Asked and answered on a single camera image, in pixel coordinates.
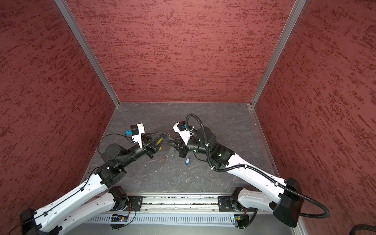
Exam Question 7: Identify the left aluminium corner post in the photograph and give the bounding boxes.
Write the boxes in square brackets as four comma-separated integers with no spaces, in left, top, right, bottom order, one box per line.
[54,0,120,108]

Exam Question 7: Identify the black cable bottom right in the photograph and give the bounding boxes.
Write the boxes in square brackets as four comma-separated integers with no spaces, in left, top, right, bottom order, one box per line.
[348,224,376,235]

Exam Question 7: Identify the aluminium corner post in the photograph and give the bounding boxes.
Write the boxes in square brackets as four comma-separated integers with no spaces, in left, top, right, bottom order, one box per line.
[54,0,120,108]
[250,0,306,109]

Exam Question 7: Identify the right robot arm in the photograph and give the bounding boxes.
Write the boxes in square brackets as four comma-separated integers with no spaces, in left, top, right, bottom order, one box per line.
[168,122,304,228]

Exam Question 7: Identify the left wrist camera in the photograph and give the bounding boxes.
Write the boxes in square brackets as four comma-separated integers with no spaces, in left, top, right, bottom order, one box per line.
[126,123,145,149]

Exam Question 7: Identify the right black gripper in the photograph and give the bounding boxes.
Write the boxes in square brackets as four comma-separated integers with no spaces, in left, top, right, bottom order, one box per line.
[168,135,211,158]

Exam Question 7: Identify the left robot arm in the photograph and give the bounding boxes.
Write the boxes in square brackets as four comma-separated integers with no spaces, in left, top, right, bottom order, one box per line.
[20,132,168,235]

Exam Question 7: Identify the white slotted cable duct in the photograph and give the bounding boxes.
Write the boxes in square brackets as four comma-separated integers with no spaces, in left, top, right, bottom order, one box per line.
[86,214,235,227]

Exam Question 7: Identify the right circuit board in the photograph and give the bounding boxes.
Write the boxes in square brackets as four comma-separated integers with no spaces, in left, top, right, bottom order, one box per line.
[234,214,249,229]

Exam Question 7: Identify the circuit board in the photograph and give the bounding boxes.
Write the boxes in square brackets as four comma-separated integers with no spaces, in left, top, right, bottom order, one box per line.
[234,214,249,229]
[110,214,129,223]

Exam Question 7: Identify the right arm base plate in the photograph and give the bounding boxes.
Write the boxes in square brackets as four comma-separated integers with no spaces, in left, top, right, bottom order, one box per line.
[217,196,235,212]

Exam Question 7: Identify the black corrugated cable conduit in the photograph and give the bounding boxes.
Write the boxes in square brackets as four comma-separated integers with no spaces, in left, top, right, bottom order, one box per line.
[185,114,331,219]

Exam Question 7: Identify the left circuit board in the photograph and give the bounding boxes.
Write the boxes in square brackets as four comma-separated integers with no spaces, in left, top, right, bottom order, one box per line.
[110,214,129,223]

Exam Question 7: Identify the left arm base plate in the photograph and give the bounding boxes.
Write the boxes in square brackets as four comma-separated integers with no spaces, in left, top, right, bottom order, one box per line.
[126,195,144,212]

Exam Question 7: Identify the aluminium mounting rail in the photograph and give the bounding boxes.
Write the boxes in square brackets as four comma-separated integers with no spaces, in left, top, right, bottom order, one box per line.
[61,192,299,213]

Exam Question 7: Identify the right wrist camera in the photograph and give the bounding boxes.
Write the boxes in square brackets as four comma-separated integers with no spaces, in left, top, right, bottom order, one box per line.
[173,121,194,145]

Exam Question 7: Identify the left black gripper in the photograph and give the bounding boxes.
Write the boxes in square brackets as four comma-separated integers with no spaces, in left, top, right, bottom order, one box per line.
[119,130,167,167]

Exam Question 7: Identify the right aluminium corner post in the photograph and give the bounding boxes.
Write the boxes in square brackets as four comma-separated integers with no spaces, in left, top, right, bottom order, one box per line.
[250,0,306,109]

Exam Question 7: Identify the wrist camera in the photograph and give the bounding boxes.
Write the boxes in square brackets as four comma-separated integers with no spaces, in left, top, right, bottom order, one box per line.
[173,121,194,145]
[126,123,145,149]

